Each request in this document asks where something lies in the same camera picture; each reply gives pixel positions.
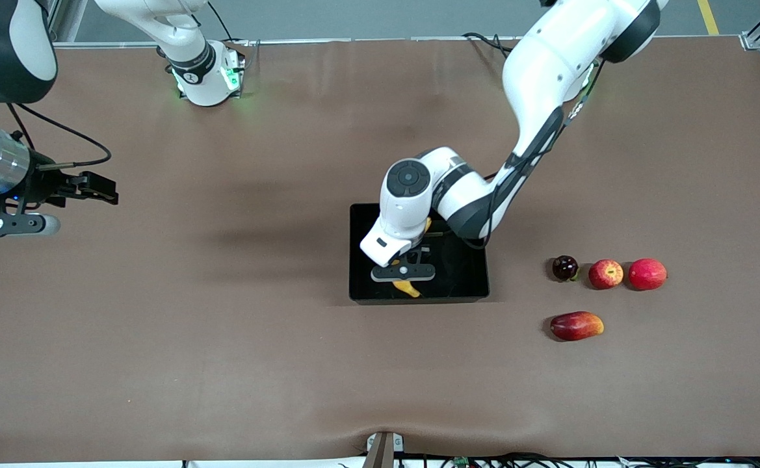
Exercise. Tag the small green connector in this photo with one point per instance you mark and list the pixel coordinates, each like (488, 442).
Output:
(461, 462)

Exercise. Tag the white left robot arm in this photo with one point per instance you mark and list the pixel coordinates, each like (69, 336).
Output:
(542, 71)

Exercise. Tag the silver table edge rail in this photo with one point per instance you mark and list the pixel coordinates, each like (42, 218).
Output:
(386, 40)

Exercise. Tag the black rectangular plastic box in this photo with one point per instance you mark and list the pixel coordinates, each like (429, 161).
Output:
(458, 279)

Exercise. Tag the dark purple plum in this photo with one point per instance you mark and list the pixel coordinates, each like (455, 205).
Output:
(565, 268)

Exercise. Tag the brown camera stand post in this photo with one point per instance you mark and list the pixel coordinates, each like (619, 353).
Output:
(380, 455)

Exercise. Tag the small red yellow apple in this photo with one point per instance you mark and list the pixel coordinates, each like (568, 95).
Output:
(606, 274)

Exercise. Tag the red round apple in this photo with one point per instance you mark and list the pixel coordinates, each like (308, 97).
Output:
(647, 274)

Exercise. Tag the aluminium frame profile with bracket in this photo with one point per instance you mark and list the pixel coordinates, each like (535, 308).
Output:
(61, 23)

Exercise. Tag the yellow banana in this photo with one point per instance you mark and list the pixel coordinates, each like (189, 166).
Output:
(408, 288)

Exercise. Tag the grey metal post bracket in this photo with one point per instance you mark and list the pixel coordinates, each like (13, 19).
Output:
(398, 443)

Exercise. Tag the brown table cover mat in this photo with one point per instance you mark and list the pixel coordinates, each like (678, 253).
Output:
(223, 357)

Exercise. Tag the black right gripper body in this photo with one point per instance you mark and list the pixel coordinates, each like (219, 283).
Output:
(47, 183)

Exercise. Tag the red yellow mango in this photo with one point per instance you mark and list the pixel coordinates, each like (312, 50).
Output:
(576, 326)

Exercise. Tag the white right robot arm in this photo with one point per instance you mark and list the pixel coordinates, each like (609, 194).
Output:
(201, 71)

